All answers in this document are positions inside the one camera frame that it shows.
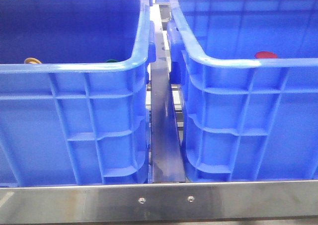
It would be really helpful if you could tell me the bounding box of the red mushroom push button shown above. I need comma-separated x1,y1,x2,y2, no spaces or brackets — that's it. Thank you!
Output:
254,51,278,59

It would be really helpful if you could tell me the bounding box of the yellow mushroom push button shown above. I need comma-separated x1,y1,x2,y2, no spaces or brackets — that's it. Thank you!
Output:
24,57,42,64

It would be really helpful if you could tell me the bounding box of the green push button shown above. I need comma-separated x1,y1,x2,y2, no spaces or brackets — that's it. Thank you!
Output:
106,59,119,63

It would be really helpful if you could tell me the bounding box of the blue plastic bin left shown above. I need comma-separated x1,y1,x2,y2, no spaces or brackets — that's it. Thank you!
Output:
0,0,156,187

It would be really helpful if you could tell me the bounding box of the blue plastic bin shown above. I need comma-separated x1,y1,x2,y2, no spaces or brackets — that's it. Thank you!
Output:
0,0,156,187
169,0,318,182

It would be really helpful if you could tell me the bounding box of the blue plastic bin right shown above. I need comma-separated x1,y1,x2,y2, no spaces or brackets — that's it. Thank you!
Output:
169,0,318,182

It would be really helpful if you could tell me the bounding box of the steel divider rail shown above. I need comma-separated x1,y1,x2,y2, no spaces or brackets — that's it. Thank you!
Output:
151,28,186,183

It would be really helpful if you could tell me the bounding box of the steel front rack rail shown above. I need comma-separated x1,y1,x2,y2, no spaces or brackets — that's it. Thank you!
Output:
0,180,318,224

